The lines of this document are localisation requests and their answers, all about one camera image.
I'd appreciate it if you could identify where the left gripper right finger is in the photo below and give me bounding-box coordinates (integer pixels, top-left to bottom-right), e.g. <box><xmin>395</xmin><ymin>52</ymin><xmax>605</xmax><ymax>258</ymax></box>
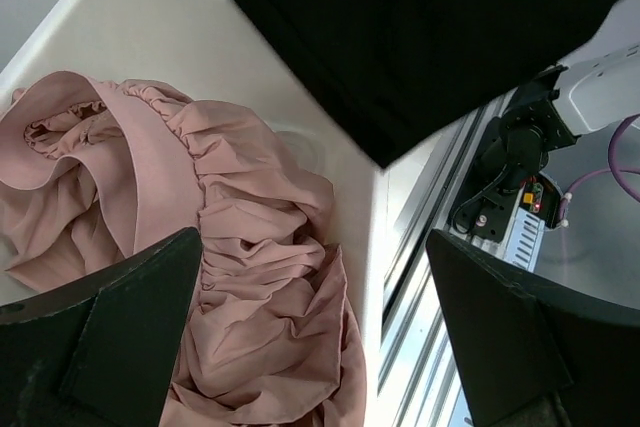
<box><xmin>426</xmin><ymin>230</ymin><xmax>639</xmax><ymax>426</ymax></box>

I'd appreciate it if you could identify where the pink skirt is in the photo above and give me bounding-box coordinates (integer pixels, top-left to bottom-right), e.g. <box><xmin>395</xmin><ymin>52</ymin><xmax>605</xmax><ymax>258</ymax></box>
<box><xmin>1</xmin><ymin>71</ymin><xmax>367</xmax><ymax>426</ymax></box>

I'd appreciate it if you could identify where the front aluminium rail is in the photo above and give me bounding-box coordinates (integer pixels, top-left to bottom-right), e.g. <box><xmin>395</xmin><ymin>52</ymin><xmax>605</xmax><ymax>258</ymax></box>
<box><xmin>369</xmin><ymin>96</ymin><xmax>507</xmax><ymax>426</ymax></box>

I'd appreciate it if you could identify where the white plastic basket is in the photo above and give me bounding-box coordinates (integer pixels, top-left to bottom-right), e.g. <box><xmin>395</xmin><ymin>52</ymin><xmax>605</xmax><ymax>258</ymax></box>
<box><xmin>1</xmin><ymin>0</ymin><xmax>388</xmax><ymax>426</ymax></box>

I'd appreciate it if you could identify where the black skirt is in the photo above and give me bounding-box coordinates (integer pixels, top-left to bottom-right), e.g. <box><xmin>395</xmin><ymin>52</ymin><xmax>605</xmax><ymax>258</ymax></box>
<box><xmin>233</xmin><ymin>0</ymin><xmax>619</xmax><ymax>167</ymax></box>

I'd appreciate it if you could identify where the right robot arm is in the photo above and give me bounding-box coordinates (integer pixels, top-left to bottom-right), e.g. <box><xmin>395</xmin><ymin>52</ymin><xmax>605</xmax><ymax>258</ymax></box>
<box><xmin>474</xmin><ymin>0</ymin><xmax>639</xmax><ymax>190</ymax></box>

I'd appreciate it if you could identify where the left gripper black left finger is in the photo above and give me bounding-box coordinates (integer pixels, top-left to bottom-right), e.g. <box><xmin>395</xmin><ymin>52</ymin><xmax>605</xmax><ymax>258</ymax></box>
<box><xmin>1</xmin><ymin>227</ymin><xmax>202</xmax><ymax>426</ymax></box>

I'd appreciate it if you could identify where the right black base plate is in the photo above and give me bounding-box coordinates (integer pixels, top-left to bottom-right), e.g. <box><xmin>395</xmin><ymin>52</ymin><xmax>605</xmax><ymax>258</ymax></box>
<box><xmin>447</xmin><ymin>174</ymin><xmax>566</xmax><ymax>243</ymax></box>

